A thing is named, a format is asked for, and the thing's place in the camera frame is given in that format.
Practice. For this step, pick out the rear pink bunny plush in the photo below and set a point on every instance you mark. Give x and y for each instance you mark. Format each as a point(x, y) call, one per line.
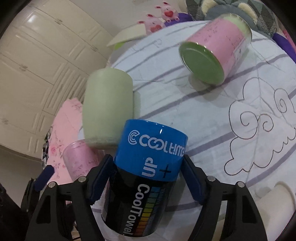
point(168, 12)

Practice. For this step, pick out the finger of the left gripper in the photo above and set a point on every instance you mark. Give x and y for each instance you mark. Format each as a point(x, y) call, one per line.
point(44, 177)
point(30, 198)

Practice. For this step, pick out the pink plastic cup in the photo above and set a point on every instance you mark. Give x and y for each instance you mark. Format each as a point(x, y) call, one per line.
point(79, 158)

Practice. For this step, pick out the front pink bunny plush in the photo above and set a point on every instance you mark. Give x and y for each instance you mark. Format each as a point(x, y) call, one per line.
point(152, 24)

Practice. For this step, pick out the pink jar green lid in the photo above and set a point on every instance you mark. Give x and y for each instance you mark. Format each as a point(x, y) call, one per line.
point(212, 52)

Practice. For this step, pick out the cream white wardrobe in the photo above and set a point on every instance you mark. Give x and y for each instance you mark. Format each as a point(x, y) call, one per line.
point(47, 54)

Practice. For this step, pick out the blue black CoolTowel can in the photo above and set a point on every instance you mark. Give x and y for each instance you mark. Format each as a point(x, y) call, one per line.
point(146, 166)

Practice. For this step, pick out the pink bunny plush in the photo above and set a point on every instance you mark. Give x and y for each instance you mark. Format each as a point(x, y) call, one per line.
point(152, 24)
point(168, 12)

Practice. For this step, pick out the white striped tablecloth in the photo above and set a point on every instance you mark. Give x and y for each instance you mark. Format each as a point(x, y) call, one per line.
point(242, 130)

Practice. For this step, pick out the grey bear plush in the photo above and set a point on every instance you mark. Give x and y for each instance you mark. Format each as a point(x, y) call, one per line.
point(257, 15)

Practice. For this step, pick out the pale green cup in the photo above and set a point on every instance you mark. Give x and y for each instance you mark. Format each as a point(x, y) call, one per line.
point(108, 103)

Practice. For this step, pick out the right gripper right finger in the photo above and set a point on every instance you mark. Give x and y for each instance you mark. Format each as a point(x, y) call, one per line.
point(242, 218)

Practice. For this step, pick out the white paper cup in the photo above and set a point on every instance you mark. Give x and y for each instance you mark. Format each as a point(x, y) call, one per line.
point(276, 206)

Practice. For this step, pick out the pink embroidered quilt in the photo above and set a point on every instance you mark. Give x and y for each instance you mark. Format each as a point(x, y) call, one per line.
point(62, 132)

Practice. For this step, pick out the purple cushion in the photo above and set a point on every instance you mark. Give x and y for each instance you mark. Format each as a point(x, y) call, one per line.
point(183, 17)

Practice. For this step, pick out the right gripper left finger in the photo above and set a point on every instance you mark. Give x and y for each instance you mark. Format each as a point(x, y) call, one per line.
point(61, 207)

